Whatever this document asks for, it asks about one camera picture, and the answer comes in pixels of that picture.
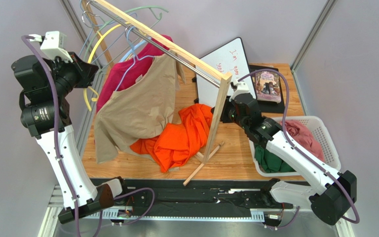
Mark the beige t-shirt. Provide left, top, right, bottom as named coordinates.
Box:
left=94, top=55, right=186, bottom=163

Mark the white whiteboard black frame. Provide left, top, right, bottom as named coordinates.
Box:
left=193, top=37, right=250, bottom=107

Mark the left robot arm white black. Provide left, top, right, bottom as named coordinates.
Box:
left=11, top=52, right=122, bottom=224

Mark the green t-shirt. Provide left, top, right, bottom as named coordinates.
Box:
left=254, top=145, right=295, bottom=173

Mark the illustrated paperback book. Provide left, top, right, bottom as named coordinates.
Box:
left=255, top=71, right=282, bottom=104

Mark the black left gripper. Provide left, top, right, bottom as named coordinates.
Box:
left=47, top=52, right=98, bottom=97

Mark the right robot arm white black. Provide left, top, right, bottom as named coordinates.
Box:
left=212, top=93, right=360, bottom=226

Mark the metal hanging rod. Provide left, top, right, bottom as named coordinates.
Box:
left=89, top=0, right=223, bottom=88

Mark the blue hanger at back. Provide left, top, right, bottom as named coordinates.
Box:
left=114, top=26, right=154, bottom=91

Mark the light blue wire hanger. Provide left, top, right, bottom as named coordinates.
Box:
left=77, top=11, right=139, bottom=66

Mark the white plastic basket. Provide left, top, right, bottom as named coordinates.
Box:
left=249, top=116, right=341, bottom=177

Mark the mint green hanger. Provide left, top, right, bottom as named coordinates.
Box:
left=80, top=0, right=169, bottom=63

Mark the orange t-shirt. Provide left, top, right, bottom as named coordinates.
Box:
left=130, top=104, right=213, bottom=173

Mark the wooden clothes rack frame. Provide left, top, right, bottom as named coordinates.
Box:
left=89, top=0, right=232, bottom=186

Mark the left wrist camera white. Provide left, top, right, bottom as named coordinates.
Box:
left=29, top=31, right=73, bottom=62

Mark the magenta t-shirt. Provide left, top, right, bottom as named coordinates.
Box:
left=96, top=43, right=177, bottom=120

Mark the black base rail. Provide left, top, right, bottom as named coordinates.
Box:
left=114, top=179, right=292, bottom=219

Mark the yellow hanger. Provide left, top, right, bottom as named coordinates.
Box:
left=82, top=9, right=134, bottom=113

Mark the dusty pink t-shirt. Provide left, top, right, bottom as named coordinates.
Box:
left=285, top=120, right=325, bottom=162

